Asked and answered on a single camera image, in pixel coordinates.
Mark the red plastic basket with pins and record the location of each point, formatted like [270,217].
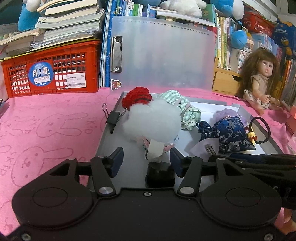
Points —
[66,68]

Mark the green checked scrunchie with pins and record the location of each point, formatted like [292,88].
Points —
[189,114]

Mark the blue doraemon plush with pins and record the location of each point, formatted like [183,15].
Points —
[29,15]

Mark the white fluffy pompom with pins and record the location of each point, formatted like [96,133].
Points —
[157,120]

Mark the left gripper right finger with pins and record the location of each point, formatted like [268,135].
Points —
[189,169]

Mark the blue white penguin plush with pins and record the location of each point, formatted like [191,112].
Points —
[234,8]

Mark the small white paper toy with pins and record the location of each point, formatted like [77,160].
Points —
[154,149]

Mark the blue plush ball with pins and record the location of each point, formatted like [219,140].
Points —
[238,39]

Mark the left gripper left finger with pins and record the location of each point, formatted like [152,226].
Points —
[103,169]

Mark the translucent clipboard folder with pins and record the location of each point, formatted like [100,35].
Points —
[156,53]

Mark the stack of books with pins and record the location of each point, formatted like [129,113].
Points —
[60,22]

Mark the red crochet scrunchie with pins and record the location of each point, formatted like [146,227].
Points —
[135,96]

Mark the grey cardboard box tray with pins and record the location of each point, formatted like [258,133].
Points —
[134,168]

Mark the purple plush toy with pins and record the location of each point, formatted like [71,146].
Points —
[220,114]

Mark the white pink bunny plush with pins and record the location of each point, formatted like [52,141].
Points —
[185,7]

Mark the white paper with clip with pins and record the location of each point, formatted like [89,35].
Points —
[206,148]

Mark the black round container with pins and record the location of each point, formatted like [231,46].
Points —
[160,175]

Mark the long haired baby doll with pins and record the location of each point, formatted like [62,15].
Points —
[259,76]

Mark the wooden desk drawer organizer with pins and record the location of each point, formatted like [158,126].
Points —
[225,81]

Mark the black binder clip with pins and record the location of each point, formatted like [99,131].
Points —
[112,118]

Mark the row of upright books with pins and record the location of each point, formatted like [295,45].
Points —
[274,35]

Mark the blue floral fabric pouch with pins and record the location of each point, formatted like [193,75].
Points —
[230,132]

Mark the person right hand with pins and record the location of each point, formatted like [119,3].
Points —
[285,221]

